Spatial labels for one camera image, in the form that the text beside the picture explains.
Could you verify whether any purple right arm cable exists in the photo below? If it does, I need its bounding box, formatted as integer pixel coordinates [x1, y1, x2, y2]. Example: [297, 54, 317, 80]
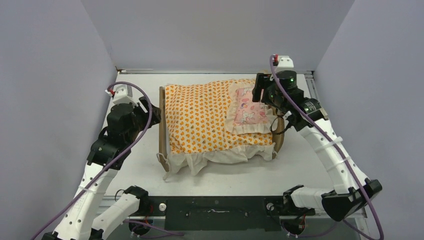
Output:
[268, 54, 385, 240]

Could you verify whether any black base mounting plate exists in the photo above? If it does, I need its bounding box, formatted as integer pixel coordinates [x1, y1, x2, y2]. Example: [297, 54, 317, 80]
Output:
[132, 196, 316, 232]

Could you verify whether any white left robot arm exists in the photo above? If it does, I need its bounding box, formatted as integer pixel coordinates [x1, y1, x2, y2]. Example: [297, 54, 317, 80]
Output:
[42, 95, 161, 240]

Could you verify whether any orange patterned bed cushion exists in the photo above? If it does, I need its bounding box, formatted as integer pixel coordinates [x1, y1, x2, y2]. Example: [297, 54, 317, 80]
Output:
[161, 78, 277, 181]

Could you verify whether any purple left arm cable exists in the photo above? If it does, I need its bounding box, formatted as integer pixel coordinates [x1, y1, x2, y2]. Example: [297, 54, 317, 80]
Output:
[29, 81, 186, 240]

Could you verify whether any wooden pet bed frame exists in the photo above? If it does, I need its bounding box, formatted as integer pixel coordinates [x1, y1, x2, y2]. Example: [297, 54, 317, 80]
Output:
[157, 74, 286, 174]

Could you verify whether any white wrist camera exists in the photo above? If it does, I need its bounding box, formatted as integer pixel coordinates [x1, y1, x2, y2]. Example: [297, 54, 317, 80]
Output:
[105, 84, 136, 105]
[272, 54, 294, 72]

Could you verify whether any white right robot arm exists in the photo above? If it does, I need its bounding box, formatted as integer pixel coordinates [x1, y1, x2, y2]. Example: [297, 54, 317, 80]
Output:
[252, 70, 383, 222]

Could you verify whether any pink frilled small pillow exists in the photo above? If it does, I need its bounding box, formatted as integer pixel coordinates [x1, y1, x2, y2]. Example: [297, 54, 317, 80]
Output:
[224, 79, 274, 135]

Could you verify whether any cream cushion tie string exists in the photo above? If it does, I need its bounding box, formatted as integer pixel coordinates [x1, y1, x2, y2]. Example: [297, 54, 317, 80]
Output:
[155, 152, 170, 167]

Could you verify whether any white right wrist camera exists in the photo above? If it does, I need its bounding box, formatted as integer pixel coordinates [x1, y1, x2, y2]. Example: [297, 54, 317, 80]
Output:
[272, 54, 294, 72]

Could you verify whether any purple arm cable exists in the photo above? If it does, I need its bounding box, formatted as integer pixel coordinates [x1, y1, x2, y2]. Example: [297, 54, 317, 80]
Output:
[268, 54, 385, 240]
[29, 81, 186, 240]

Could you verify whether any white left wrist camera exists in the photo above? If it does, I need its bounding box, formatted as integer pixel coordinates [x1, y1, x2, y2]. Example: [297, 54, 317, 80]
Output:
[105, 84, 136, 105]

